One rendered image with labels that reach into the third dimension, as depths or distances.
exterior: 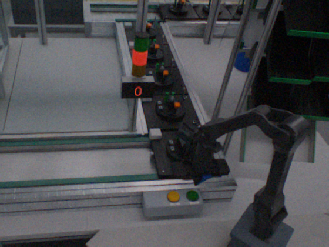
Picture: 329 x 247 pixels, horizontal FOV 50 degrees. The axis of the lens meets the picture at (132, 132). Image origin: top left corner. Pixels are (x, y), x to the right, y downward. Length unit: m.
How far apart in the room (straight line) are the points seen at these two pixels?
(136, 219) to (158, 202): 0.12
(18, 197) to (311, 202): 1.13
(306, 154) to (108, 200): 0.79
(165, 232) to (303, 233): 0.51
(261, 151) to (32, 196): 0.87
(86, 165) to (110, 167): 0.10
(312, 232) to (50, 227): 0.96
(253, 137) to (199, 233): 0.43
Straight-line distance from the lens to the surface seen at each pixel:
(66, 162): 1.41
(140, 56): 1.21
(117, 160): 1.42
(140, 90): 1.29
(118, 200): 1.29
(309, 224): 1.51
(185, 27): 2.45
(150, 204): 1.24
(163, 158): 1.37
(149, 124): 1.51
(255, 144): 1.44
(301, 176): 1.67
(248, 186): 1.52
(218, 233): 1.35
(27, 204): 1.30
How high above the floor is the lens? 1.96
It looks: 43 degrees down
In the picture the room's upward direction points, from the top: 5 degrees clockwise
